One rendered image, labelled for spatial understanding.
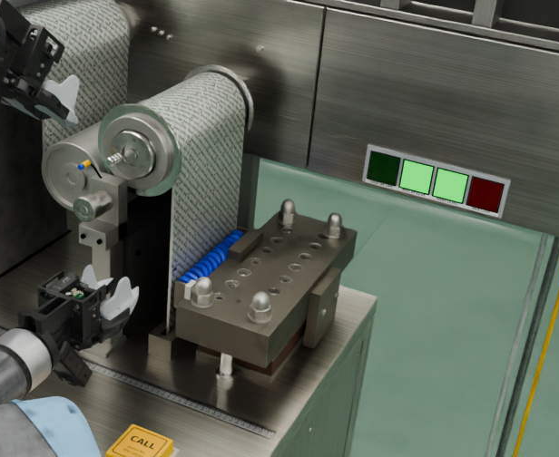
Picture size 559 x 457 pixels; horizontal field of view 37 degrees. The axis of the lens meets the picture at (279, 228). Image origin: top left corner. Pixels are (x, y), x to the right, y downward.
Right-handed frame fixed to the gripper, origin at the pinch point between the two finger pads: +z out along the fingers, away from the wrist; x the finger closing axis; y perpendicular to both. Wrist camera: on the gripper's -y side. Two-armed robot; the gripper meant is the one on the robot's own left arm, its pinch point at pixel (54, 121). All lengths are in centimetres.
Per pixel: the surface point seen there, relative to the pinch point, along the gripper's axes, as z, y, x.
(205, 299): 30.7, -13.8, -16.1
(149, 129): 15.3, 6.3, -4.6
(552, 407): 210, 1, -74
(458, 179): 47, 20, -45
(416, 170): 47, 20, -38
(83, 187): 24.3, -3.4, 7.9
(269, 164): 300, 80, 87
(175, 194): 23.5, -0.5, -8.3
